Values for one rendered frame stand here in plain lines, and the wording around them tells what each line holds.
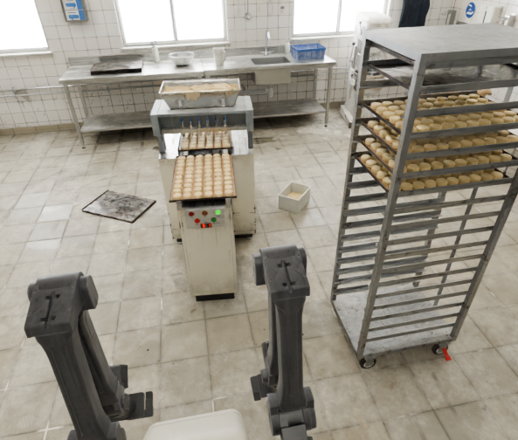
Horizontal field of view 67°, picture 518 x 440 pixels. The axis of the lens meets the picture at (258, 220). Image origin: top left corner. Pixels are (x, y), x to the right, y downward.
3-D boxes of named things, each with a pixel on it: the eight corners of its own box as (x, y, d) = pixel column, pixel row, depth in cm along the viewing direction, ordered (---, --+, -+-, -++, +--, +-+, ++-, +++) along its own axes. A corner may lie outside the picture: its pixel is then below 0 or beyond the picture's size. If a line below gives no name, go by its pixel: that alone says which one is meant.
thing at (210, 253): (196, 244, 342) (182, 150, 291) (235, 242, 344) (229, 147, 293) (191, 305, 285) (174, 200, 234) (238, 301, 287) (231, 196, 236)
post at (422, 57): (357, 359, 232) (421, 53, 134) (355, 354, 234) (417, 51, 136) (362, 358, 232) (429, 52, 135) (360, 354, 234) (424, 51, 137)
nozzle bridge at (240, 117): (162, 140, 319) (155, 99, 299) (251, 136, 324) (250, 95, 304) (157, 159, 292) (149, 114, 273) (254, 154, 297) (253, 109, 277)
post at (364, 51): (331, 303, 268) (366, 30, 170) (329, 300, 270) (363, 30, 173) (335, 303, 268) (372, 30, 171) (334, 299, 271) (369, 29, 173)
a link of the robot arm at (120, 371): (86, 414, 94) (124, 408, 95) (88, 364, 99) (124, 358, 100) (101, 416, 104) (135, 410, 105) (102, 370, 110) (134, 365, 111)
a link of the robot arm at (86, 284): (23, 296, 71) (86, 287, 73) (32, 275, 76) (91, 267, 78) (86, 425, 95) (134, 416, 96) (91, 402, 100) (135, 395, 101)
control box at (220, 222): (187, 225, 246) (184, 207, 238) (225, 223, 247) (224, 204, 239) (187, 229, 243) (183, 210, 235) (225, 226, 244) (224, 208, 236)
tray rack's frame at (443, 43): (356, 369, 235) (424, 54, 133) (328, 306, 276) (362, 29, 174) (453, 351, 245) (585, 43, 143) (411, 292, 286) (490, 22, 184)
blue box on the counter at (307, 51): (296, 61, 514) (297, 49, 506) (290, 56, 538) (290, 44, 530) (325, 58, 522) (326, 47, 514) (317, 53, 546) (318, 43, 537)
